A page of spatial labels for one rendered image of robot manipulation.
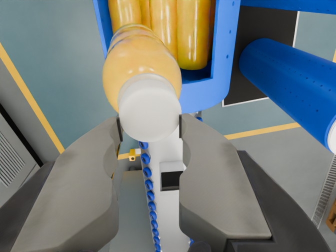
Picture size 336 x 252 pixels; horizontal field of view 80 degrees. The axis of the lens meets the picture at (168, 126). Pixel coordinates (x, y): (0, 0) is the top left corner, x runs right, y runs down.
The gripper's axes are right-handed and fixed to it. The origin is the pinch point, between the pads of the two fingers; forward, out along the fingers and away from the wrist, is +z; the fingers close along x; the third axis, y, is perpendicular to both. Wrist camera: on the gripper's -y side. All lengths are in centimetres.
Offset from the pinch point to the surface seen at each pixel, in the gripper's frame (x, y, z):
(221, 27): 11.5, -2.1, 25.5
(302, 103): 58, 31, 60
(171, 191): 3, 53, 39
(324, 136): 58, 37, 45
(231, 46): 14.8, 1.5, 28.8
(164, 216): 0, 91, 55
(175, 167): 6, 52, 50
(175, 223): 6, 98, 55
